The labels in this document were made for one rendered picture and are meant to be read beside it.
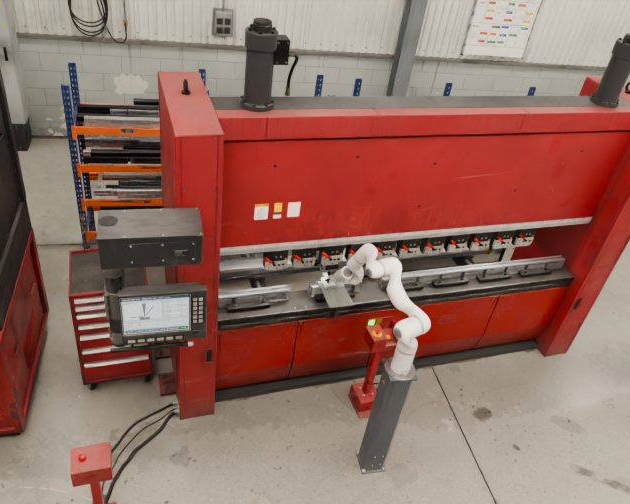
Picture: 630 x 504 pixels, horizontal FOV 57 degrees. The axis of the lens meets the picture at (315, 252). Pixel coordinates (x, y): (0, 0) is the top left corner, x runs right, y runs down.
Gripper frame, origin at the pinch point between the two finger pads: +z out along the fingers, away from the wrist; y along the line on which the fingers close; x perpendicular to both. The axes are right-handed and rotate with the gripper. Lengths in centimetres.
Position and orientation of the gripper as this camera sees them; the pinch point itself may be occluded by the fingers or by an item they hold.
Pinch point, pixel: (332, 280)
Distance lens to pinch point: 411.0
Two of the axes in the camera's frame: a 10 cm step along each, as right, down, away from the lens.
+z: -2.9, 2.2, 9.3
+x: 1.5, 9.7, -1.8
